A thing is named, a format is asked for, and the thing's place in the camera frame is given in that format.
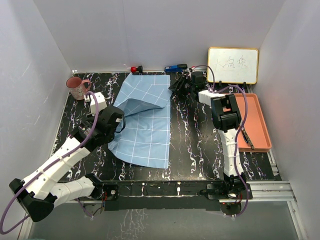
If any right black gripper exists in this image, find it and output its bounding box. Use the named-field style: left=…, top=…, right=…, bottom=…
left=168, top=76, right=194, bottom=97

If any blue checked tablecloth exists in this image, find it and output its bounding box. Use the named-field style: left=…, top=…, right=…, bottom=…
left=108, top=73, right=172, bottom=169

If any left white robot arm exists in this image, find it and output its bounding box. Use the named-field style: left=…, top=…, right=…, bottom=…
left=9, top=105, right=125, bottom=222

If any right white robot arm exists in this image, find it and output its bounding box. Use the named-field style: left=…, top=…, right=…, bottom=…
left=168, top=71, right=249, bottom=199

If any blue marker pen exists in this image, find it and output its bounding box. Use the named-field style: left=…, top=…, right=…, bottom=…
left=164, top=63, right=188, bottom=73

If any red capped marker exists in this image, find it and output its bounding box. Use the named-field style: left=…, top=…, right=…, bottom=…
left=130, top=65, right=143, bottom=74

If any pink floral mug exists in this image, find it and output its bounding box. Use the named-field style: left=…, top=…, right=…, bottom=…
left=66, top=76, right=92, bottom=101

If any small framed whiteboard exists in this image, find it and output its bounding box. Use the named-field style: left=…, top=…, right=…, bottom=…
left=207, top=47, right=259, bottom=85

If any blue patterned knife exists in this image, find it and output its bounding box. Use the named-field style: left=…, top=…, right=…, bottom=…
left=241, top=127, right=255, bottom=150

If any orange plastic tray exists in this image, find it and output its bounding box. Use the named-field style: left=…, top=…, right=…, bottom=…
left=237, top=93, right=272, bottom=153

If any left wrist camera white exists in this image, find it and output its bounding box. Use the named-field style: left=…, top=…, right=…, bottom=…
left=84, top=92, right=107, bottom=116

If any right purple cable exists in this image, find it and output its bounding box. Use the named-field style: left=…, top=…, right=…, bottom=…
left=192, top=64, right=250, bottom=218

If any purple cable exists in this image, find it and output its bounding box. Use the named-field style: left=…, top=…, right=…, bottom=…
left=192, top=64, right=250, bottom=218
left=0, top=91, right=100, bottom=235

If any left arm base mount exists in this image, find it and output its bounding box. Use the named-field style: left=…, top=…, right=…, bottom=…
left=86, top=175, right=119, bottom=202

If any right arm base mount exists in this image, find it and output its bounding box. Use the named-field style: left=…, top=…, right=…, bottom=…
left=198, top=183, right=253, bottom=201

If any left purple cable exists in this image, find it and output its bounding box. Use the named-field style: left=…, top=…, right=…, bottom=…
left=0, top=91, right=100, bottom=235

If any aluminium frame rail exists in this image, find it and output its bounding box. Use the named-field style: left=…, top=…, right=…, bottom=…
left=27, top=181, right=298, bottom=205

